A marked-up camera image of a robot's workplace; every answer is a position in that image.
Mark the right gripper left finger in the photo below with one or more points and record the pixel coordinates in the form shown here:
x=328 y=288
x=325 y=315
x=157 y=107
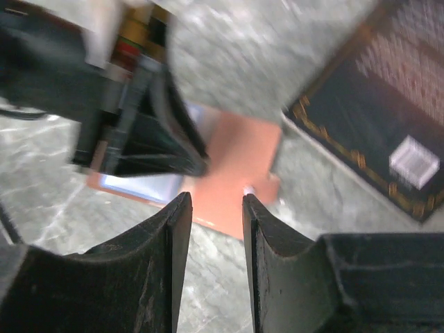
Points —
x=130 y=283

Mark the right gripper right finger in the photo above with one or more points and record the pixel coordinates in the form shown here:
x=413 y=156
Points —
x=343 y=282

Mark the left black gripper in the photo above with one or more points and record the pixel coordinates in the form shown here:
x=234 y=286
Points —
x=43 y=66

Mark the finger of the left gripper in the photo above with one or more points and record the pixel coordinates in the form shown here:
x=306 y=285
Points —
x=154 y=133

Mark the pink leather card holder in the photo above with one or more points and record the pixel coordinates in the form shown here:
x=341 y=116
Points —
x=241 y=150

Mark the black book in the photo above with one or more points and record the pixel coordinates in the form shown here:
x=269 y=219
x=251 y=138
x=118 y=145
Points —
x=377 y=106

